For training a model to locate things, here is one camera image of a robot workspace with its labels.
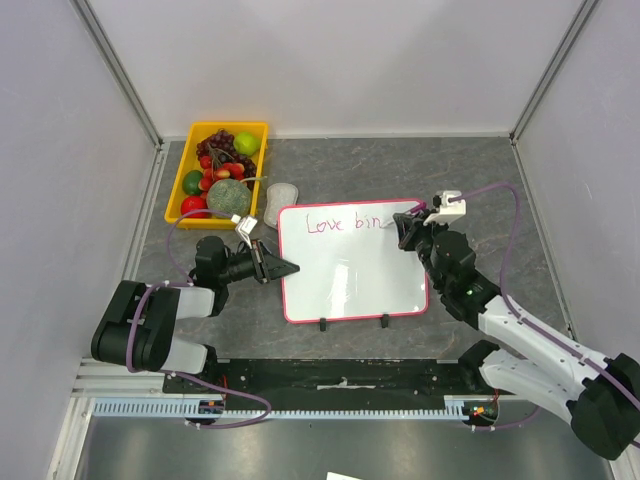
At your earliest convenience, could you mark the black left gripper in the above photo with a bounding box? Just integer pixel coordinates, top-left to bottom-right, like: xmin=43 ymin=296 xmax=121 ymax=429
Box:
xmin=218 ymin=239 xmax=299 ymax=284

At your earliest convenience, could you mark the white marker purple cap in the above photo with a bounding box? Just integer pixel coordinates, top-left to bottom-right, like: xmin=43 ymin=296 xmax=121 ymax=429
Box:
xmin=381 ymin=201 xmax=427 ymax=228

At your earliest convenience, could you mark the pink framed whiteboard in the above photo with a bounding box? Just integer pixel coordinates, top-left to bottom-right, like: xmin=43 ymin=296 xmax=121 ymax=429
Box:
xmin=278 ymin=199 xmax=429 ymax=324

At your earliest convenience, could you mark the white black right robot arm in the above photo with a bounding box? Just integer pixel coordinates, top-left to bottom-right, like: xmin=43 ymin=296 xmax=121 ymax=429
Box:
xmin=392 ymin=211 xmax=639 ymax=460

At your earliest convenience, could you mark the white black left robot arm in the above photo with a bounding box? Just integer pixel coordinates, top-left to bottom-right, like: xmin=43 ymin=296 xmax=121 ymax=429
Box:
xmin=91 ymin=236 xmax=300 ymax=393

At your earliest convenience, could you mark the white whiteboard eraser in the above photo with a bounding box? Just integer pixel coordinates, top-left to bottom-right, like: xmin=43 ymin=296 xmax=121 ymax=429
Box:
xmin=263 ymin=183 xmax=299 ymax=229

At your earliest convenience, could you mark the green netted melon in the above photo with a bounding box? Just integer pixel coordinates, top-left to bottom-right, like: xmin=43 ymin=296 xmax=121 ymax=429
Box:
xmin=206 ymin=179 xmax=252 ymax=217

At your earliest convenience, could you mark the red tomato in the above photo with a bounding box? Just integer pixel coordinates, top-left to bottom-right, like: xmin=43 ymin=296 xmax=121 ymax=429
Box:
xmin=180 ymin=195 xmax=210 ymax=218

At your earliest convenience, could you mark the dark green lime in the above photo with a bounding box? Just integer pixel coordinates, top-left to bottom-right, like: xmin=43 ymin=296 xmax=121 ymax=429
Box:
xmin=182 ymin=170 xmax=203 ymax=196

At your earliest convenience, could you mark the light green apple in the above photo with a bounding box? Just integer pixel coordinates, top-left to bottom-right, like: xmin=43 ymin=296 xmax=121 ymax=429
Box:
xmin=233 ymin=131 xmax=261 ymax=157

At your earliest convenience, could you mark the dark red grape bunch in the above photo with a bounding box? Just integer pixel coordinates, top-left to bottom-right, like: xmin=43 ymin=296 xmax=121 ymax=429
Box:
xmin=196 ymin=129 xmax=236 ymax=161

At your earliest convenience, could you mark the yellow plastic bin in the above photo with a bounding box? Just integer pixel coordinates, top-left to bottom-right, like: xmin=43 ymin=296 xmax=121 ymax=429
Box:
xmin=164 ymin=121 xmax=268 ymax=230

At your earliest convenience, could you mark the white paper sheet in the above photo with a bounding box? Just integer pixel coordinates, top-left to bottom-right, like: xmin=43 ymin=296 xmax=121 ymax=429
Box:
xmin=326 ymin=472 xmax=362 ymax=480

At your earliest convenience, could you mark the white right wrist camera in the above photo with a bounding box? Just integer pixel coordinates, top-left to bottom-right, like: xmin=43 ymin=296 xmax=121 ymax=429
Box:
xmin=423 ymin=190 xmax=467 ymax=226

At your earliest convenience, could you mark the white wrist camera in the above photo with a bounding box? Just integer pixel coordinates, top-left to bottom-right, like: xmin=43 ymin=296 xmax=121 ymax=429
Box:
xmin=423 ymin=190 xmax=467 ymax=226
xmin=231 ymin=215 xmax=258 ymax=248

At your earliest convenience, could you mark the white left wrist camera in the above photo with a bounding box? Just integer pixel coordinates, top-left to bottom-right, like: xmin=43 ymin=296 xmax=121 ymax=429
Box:
xmin=231 ymin=215 xmax=258 ymax=248

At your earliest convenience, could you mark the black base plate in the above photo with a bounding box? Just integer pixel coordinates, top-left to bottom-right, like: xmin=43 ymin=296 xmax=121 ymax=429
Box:
xmin=197 ymin=359 xmax=495 ymax=412

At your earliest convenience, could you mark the grey slotted cable duct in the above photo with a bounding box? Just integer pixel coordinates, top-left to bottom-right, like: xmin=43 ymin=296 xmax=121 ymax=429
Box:
xmin=93 ymin=395 xmax=488 ymax=421

